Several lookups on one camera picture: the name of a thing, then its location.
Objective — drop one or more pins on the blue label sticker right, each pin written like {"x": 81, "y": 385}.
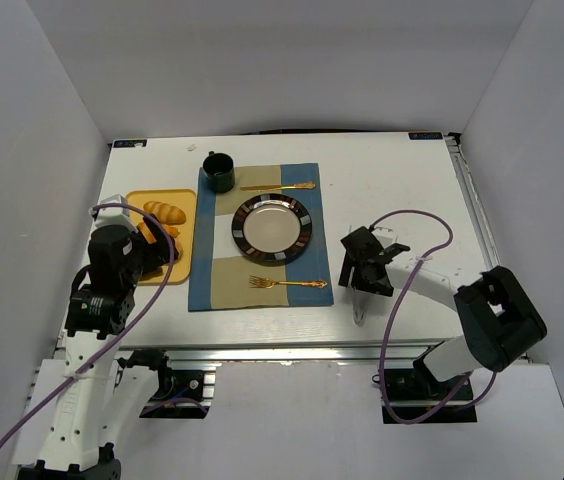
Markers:
{"x": 425, "y": 136}

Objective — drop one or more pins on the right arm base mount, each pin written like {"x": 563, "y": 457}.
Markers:
{"x": 411, "y": 398}

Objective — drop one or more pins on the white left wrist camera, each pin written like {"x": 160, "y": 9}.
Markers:
{"x": 111, "y": 214}

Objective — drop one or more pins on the golden croissant bread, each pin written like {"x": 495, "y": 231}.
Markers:
{"x": 144, "y": 229}

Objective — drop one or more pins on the long striped bread roll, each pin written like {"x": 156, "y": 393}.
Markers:
{"x": 165, "y": 212}

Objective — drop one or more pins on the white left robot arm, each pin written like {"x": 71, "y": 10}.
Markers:
{"x": 88, "y": 427}

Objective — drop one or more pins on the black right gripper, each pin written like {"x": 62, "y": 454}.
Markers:
{"x": 368, "y": 270}

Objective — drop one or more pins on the silver metal tongs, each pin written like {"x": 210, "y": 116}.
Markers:
{"x": 359, "y": 300}

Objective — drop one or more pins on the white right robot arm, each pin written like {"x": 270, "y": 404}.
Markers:
{"x": 498, "y": 319}

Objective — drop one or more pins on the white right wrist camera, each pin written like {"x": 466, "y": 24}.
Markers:
{"x": 385, "y": 235}

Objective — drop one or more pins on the blue label sticker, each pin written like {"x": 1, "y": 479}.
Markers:
{"x": 129, "y": 143}
{"x": 425, "y": 136}

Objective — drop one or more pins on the blue beige checkered placemat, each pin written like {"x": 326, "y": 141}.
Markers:
{"x": 219, "y": 271}

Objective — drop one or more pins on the yellow plastic tray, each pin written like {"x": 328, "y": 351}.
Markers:
{"x": 184, "y": 200}

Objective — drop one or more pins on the dark rimmed ceramic plate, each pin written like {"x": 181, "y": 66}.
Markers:
{"x": 272, "y": 228}

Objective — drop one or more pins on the dark green mug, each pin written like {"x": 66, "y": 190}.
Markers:
{"x": 218, "y": 169}

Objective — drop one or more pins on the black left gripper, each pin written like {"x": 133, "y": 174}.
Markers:
{"x": 157, "y": 248}

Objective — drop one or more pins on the gold fork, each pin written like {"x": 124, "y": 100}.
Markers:
{"x": 267, "y": 283}

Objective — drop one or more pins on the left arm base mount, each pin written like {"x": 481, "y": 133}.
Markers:
{"x": 180, "y": 392}

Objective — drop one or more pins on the blue label sticker left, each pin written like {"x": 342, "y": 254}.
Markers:
{"x": 129, "y": 143}

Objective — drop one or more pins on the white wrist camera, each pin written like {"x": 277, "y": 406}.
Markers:
{"x": 385, "y": 235}
{"x": 111, "y": 214}

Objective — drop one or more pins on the gold butter knife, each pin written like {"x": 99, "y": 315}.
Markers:
{"x": 272, "y": 187}

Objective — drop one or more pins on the small round bread bun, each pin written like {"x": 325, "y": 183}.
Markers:
{"x": 178, "y": 247}

